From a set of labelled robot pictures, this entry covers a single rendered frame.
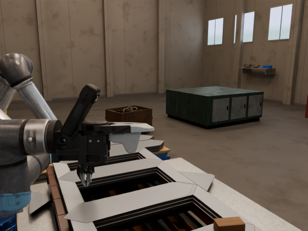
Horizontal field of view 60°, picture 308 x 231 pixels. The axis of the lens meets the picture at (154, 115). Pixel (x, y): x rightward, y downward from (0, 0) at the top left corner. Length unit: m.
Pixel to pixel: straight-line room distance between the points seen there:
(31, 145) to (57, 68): 11.29
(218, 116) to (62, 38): 7.63
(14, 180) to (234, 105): 6.47
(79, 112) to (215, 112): 5.99
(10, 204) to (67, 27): 11.49
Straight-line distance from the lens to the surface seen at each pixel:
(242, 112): 7.14
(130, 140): 0.55
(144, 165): 1.93
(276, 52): 11.69
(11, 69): 1.27
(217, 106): 6.46
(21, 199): 0.65
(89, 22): 12.24
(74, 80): 11.99
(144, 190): 1.58
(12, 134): 0.59
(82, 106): 0.55
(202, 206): 1.49
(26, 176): 0.64
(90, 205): 1.48
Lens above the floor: 1.59
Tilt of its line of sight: 12 degrees down
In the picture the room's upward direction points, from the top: straight up
